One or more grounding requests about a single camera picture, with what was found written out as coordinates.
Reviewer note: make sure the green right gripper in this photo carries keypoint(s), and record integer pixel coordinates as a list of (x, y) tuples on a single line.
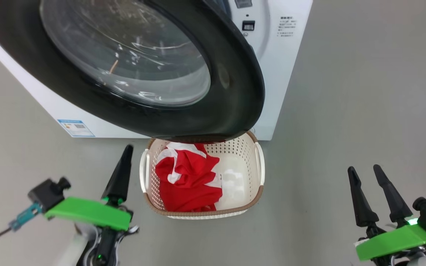
[(394, 242)]

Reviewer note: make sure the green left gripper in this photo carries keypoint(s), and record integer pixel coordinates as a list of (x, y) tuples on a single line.
[(87, 212)]

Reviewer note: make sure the black round glass washer door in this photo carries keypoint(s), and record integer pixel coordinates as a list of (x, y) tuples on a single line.
[(235, 92)]

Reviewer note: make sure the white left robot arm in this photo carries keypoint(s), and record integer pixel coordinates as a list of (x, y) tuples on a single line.
[(74, 251)]

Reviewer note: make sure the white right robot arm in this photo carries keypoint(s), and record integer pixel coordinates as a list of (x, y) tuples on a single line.
[(422, 261)]

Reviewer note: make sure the cream perforated basket brown rim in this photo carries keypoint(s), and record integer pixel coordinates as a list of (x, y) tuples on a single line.
[(242, 199)]

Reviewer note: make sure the white front-load washing machine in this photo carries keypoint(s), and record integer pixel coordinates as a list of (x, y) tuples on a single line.
[(283, 74)]

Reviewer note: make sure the blue energy label sticker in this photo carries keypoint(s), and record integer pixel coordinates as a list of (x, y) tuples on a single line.
[(76, 128)]

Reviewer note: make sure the grey warning label sticker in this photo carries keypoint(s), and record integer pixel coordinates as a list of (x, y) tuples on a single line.
[(243, 3)]

